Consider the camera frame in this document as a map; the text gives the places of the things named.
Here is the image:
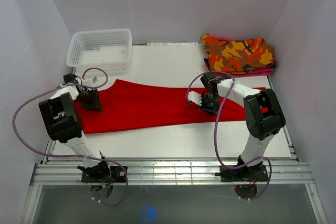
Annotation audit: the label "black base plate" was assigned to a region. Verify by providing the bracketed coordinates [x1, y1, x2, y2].
[215, 165, 268, 182]
[80, 166, 126, 184]

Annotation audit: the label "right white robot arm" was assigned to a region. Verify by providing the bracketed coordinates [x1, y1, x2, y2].
[198, 72, 286, 182]

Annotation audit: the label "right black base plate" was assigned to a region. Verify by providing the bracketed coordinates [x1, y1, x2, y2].
[215, 165, 268, 182]

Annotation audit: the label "white perforated plastic basket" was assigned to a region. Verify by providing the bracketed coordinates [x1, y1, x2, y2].
[66, 29, 132, 71]

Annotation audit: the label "orange camouflage folded trousers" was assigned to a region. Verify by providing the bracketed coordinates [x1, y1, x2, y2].
[201, 33, 276, 74]

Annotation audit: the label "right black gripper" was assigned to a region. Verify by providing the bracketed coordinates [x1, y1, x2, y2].
[197, 94, 222, 116]

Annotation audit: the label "aluminium frame rail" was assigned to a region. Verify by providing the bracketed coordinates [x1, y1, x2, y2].
[31, 160, 315, 186]

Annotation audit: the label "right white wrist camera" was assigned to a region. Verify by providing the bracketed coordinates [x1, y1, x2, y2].
[186, 91, 202, 106]

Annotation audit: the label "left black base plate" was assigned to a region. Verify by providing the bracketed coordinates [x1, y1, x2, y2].
[80, 166, 126, 184]

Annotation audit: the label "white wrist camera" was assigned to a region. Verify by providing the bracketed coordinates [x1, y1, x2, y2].
[186, 91, 202, 106]
[81, 76, 98, 87]

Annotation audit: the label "red trousers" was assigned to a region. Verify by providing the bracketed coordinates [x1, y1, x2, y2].
[73, 78, 266, 135]

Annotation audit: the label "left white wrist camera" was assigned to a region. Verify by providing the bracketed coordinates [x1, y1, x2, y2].
[81, 76, 98, 87]

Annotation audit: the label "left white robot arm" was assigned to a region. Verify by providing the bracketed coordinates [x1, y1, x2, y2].
[39, 73, 111, 182]

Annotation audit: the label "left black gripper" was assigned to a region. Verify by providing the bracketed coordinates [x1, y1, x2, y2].
[74, 88, 102, 111]

